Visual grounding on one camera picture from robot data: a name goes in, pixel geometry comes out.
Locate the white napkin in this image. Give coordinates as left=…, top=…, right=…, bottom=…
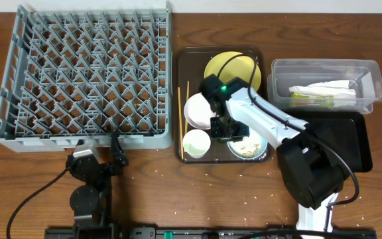
left=288, top=80, right=356, bottom=99

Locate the clear plastic bin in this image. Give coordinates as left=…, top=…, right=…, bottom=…
left=267, top=58, right=382, bottom=114

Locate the wooden chopstick right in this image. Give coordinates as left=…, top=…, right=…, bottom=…
left=184, top=81, right=190, bottom=134

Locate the wooden chopstick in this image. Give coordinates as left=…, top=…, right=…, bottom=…
left=177, top=86, right=184, bottom=160
left=184, top=81, right=190, bottom=134

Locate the green snack wrapper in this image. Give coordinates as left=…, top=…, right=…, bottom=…
left=290, top=93, right=334, bottom=108

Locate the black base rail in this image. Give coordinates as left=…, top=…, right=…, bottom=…
left=44, top=227, right=377, bottom=239

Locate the wooden chopstick left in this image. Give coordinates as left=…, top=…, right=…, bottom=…
left=177, top=86, right=184, bottom=160

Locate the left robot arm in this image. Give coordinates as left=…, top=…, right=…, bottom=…
left=66, top=130, right=129, bottom=226

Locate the pink bowl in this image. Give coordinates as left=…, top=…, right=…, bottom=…
left=187, top=93, right=216, bottom=130

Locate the light green cup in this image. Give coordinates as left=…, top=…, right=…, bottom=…
left=182, top=129, right=212, bottom=159

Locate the black waste tray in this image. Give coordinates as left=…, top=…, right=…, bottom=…
left=286, top=110, right=373, bottom=173

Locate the grey dishwasher rack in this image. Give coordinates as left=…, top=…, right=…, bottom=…
left=0, top=5, right=173, bottom=152

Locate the brown serving tray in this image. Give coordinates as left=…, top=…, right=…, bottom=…
left=172, top=45, right=273, bottom=164

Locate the light blue bowl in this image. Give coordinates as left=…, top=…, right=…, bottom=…
left=227, top=129, right=268, bottom=160

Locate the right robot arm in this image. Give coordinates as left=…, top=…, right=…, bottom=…
left=200, top=74, right=359, bottom=236

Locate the yellow plate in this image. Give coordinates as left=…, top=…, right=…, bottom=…
left=204, top=51, right=262, bottom=91

